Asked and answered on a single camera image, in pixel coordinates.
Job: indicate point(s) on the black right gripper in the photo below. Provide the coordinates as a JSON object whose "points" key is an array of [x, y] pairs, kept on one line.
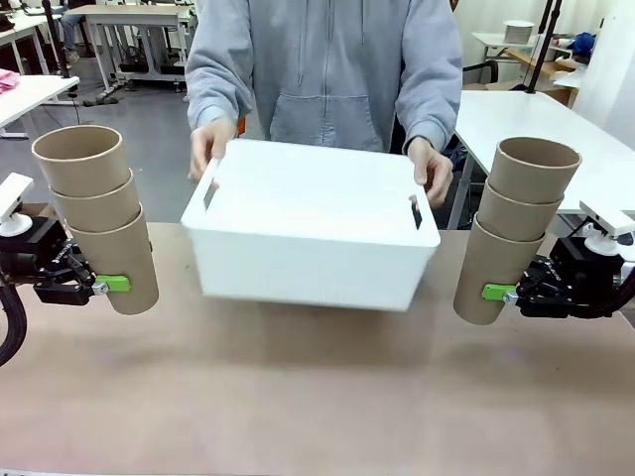
{"points": [[570, 282]]}

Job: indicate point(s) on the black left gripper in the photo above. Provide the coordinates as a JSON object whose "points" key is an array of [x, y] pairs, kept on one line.
{"points": [[44, 248]]}

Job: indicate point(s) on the tall beige cup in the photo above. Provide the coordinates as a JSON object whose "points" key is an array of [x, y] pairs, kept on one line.
{"points": [[126, 258], [84, 168], [538, 178], [521, 218], [96, 208], [491, 263]]}

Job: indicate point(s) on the white plastic basket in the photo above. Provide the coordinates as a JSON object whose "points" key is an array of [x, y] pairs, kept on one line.
{"points": [[307, 248]]}

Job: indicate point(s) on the grey-sleeved left forearm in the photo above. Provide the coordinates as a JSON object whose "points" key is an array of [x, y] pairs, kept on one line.
{"points": [[431, 109]]}

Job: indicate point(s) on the grey-sleeved right forearm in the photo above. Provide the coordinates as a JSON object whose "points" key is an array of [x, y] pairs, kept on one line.
{"points": [[213, 99]]}

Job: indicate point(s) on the person's left hand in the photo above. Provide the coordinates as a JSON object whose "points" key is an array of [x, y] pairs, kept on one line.
{"points": [[434, 171]]}

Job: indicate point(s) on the person's right hand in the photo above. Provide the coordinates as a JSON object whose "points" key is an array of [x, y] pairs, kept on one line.
{"points": [[211, 144]]}

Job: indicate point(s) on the blue fabric under table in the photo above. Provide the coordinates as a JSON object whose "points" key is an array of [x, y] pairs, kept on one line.
{"points": [[457, 161]]}

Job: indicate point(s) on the large white side table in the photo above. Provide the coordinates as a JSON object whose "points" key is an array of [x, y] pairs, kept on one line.
{"points": [[516, 119]]}

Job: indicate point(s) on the orange mannequin trousers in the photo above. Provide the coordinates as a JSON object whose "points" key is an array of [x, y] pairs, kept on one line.
{"points": [[241, 127]]}

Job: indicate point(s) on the white table with pink cloth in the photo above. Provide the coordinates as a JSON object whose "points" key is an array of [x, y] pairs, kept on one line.
{"points": [[30, 99]]}

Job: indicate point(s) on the black office chair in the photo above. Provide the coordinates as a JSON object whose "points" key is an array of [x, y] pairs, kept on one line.
{"points": [[488, 69]]}

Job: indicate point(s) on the pink cloth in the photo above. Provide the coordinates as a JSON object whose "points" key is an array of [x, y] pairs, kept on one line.
{"points": [[7, 80]]}

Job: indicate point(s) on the wooden board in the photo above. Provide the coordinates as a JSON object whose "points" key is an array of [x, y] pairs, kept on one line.
{"points": [[526, 58]]}

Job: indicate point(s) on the white board panel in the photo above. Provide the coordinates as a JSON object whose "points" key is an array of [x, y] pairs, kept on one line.
{"points": [[612, 74]]}

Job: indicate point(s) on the small white back table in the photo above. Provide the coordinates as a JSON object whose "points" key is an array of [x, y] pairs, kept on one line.
{"points": [[491, 40]]}

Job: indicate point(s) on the black tripod stand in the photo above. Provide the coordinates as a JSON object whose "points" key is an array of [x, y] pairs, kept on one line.
{"points": [[542, 44]]}

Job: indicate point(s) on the black tripod pole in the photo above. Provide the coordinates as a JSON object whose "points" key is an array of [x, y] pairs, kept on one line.
{"points": [[52, 39]]}

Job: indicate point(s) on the seated person in jeans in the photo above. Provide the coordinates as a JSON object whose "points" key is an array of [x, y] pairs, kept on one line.
{"points": [[70, 35]]}

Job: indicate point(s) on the grey cylinder with white lid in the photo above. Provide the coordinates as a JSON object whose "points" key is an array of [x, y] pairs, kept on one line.
{"points": [[518, 32]]}

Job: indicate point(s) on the blue cloth bundle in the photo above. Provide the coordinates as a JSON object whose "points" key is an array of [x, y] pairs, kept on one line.
{"points": [[581, 43]]}

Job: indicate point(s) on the person in grey hoodie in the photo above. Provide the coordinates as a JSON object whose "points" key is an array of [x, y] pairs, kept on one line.
{"points": [[322, 64]]}

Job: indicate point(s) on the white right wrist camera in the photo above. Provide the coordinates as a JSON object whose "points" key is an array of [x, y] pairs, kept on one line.
{"points": [[610, 225]]}

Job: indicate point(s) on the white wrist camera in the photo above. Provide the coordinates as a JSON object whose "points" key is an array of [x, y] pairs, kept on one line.
{"points": [[610, 225], [14, 198]]}

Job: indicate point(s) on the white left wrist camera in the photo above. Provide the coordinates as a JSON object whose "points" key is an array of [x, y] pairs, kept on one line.
{"points": [[14, 198]]}

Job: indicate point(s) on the grey-top white-frame desk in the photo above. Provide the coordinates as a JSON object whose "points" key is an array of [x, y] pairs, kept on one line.
{"points": [[134, 15]]}

